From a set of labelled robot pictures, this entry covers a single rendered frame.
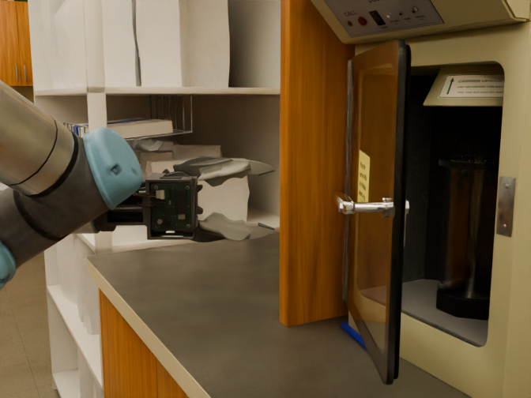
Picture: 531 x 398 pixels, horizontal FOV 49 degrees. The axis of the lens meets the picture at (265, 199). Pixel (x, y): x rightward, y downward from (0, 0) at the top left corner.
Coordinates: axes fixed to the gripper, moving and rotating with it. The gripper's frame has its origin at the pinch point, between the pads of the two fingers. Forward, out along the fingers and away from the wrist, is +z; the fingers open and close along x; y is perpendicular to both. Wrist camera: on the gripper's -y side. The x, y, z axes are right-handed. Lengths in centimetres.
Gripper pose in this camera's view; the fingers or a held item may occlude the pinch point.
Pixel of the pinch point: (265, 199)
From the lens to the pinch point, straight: 74.5
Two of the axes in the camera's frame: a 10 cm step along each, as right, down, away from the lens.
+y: 0.3, 1.7, -9.9
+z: 10.0, 0.0, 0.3
